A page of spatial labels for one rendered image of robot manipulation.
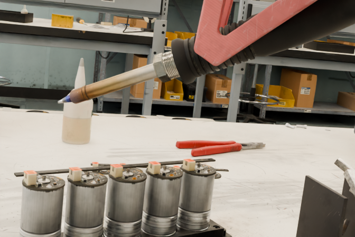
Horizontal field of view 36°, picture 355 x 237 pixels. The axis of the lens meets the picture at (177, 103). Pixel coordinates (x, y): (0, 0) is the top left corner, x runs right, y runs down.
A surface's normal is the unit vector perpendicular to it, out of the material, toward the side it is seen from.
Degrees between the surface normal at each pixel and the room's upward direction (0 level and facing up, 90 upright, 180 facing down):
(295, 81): 91
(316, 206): 90
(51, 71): 90
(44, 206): 90
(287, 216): 0
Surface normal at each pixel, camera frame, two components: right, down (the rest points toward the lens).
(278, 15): -0.40, 0.43
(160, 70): -0.22, 0.17
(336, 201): -0.94, -0.04
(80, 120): 0.30, 0.21
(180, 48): 0.26, -0.48
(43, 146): 0.11, -0.98
